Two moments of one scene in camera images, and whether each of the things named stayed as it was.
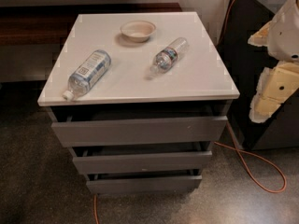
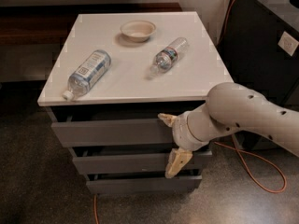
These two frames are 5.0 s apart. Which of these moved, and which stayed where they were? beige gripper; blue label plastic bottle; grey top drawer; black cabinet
Moved: beige gripper
Stayed: blue label plastic bottle; black cabinet; grey top drawer
